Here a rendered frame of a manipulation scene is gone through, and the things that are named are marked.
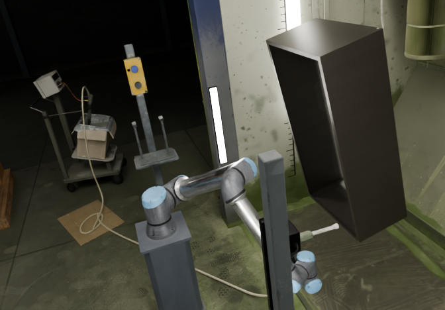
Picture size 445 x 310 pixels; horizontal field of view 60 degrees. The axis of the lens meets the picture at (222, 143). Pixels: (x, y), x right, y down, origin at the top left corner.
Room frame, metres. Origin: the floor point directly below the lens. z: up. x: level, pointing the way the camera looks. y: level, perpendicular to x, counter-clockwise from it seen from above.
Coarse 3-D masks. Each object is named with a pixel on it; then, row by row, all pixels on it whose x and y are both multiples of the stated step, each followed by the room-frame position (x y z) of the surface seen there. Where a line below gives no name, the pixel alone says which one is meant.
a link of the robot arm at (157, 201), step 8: (144, 192) 2.01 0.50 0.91; (152, 192) 2.00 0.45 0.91; (160, 192) 1.98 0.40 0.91; (168, 192) 2.02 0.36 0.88; (144, 200) 1.94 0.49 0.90; (152, 200) 1.92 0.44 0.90; (160, 200) 1.93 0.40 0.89; (168, 200) 1.98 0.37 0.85; (144, 208) 1.94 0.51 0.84; (152, 208) 1.91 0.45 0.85; (160, 208) 1.92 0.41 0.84; (168, 208) 1.96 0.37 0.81; (152, 216) 1.92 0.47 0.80; (160, 216) 1.92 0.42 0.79; (168, 216) 1.95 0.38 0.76; (152, 224) 1.92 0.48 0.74
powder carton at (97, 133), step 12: (96, 120) 4.23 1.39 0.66; (108, 120) 4.24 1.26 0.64; (72, 132) 3.85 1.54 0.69; (96, 132) 3.83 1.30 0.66; (108, 132) 3.98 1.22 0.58; (84, 144) 3.85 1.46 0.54; (96, 144) 3.85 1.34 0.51; (108, 144) 4.06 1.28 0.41; (84, 156) 3.84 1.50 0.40; (96, 156) 3.85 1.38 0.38
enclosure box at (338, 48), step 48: (288, 48) 2.06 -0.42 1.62; (336, 48) 1.79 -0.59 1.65; (384, 48) 1.85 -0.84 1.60; (288, 96) 2.37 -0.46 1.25; (336, 96) 1.78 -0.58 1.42; (384, 96) 1.86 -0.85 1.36; (336, 144) 1.81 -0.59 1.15; (384, 144) 1.86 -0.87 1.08; (336, 192) 2.34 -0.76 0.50; (384, 192) 1.87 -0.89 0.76
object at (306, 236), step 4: (336, 224) 1.91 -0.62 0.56; (324, 228) 1.89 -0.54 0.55; (328, 228) 1.89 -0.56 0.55; (332, 228) 1.89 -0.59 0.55; (336, 228) 1.89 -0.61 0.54; (304, 232) 1.87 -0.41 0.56; (308, 232) 1.86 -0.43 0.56; (312, 232) 1.86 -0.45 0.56; (316, 232) 1.87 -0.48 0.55; (320, 232) 1.87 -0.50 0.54; (300, 236) 1.84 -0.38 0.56; (304, 236) 1.84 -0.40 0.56; (308, 236) 1.84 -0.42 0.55; (312, 236) 1.84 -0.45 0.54; (304, 240) 1.83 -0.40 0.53; (308, 240) 1.84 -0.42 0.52
